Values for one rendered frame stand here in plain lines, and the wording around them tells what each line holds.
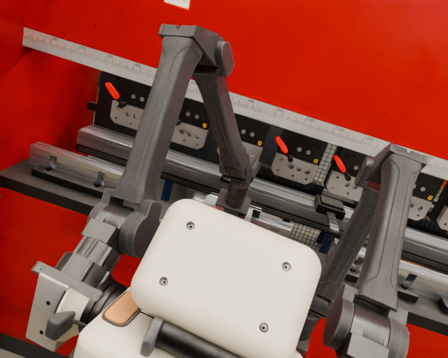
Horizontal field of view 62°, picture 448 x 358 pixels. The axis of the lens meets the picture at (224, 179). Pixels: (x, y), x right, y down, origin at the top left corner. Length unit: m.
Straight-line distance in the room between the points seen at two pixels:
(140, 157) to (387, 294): 0.45
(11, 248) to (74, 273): 1.13
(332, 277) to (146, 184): 0.54
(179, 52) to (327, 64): 0.66
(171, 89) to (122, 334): 0.40
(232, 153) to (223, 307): 0.58
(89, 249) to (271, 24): 0.89
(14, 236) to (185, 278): 1.28
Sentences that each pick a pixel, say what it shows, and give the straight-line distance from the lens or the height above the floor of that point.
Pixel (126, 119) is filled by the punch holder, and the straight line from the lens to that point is 1.39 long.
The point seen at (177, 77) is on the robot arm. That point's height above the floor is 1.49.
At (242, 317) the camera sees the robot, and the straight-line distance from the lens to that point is 0.44.
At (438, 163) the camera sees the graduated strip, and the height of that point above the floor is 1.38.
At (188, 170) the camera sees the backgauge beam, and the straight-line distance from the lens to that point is 1.66.
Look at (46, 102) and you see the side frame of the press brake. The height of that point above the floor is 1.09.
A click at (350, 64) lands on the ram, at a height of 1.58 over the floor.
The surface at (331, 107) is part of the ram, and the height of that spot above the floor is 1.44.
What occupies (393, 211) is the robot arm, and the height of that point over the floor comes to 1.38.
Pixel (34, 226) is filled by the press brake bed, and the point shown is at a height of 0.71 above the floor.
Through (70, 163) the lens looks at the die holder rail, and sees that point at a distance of 1.56.
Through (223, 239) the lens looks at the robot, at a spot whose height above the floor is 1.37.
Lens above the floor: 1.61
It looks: 22 degrees down
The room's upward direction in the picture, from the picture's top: 17 degrees clockwise
